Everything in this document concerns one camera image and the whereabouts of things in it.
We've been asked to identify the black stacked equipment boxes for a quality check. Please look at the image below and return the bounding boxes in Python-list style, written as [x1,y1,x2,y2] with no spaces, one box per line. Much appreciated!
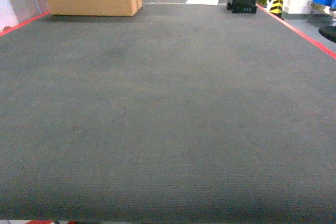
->
[227,0,257,14]

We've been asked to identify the yellow black striped bollard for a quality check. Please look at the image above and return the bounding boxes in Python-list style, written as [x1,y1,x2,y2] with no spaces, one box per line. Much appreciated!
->
[269,0,284,18]

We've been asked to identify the white flat board on floor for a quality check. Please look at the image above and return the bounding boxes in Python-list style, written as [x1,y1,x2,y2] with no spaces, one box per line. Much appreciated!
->
[186,0,218,6]

